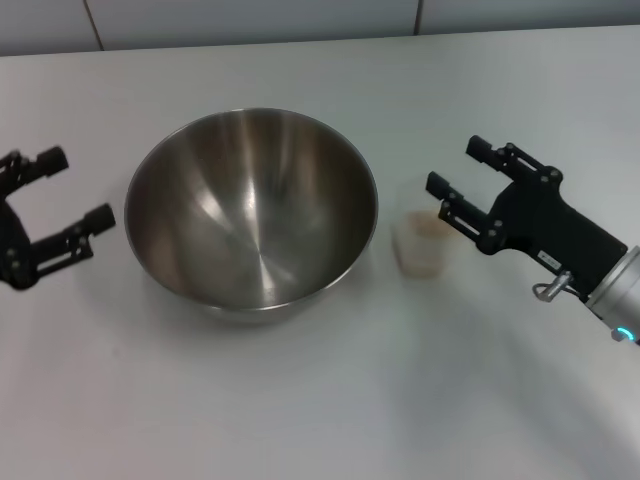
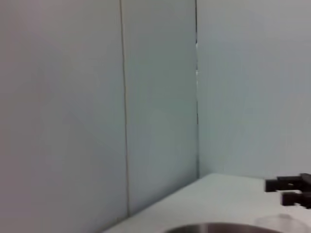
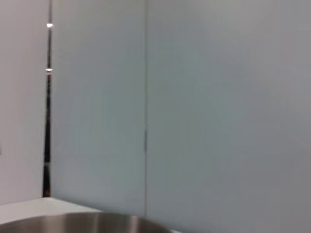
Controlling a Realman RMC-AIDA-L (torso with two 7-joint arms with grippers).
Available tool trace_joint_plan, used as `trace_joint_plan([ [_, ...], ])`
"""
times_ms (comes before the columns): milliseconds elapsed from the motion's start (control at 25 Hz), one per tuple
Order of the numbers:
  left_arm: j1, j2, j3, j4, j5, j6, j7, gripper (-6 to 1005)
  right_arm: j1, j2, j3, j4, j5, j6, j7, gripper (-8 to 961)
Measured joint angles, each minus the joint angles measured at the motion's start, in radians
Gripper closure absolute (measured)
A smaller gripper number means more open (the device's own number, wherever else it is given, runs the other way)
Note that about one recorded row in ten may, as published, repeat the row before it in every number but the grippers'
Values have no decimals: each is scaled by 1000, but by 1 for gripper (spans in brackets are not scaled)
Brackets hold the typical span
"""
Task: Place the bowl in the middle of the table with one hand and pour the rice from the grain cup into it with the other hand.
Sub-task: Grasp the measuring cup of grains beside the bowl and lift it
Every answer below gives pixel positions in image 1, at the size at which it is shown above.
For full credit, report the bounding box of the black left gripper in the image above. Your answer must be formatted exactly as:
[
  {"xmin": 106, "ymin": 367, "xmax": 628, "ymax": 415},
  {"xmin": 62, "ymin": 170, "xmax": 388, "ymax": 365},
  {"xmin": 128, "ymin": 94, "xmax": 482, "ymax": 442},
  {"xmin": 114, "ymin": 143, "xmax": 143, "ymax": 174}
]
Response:
[{"xmin": 0, "ymin": 145, "xmax": 118, "ymax": 292}]

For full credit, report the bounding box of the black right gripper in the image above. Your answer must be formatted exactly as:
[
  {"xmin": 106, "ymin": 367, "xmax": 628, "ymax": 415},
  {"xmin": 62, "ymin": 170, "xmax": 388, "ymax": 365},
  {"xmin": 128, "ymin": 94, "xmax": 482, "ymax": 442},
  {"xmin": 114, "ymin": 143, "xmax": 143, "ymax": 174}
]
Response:
[{"xmin": 425, "ymin": 134, "xmax": 629, "ymax": 302}]

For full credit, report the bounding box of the clear plastic measuring cup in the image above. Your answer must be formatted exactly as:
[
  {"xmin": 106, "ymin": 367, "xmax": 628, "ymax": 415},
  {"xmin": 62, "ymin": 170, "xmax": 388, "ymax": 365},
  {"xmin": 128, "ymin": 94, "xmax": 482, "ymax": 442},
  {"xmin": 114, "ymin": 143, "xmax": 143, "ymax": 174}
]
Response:
[{"xmin": 390, "ymin": 183, "xmax": 464, "ymax": 278}]

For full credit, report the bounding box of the stainless steel mixing bowl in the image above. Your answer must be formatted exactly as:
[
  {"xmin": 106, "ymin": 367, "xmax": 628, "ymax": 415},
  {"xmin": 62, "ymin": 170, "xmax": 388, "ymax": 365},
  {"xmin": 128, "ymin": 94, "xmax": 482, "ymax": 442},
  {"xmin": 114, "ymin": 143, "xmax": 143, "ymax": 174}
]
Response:
[{"xmin": 123, "ymin": 106, "xmax": 380, "ymax": 325}]

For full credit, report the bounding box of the right gripper connector cable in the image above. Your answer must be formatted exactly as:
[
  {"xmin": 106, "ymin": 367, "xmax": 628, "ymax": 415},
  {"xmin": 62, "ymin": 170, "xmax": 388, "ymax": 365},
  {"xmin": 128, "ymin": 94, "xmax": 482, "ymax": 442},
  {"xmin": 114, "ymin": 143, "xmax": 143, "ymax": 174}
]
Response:
[{"xmin": 531, "ymin": 269, "xmax": 574, "ymax": 302}]

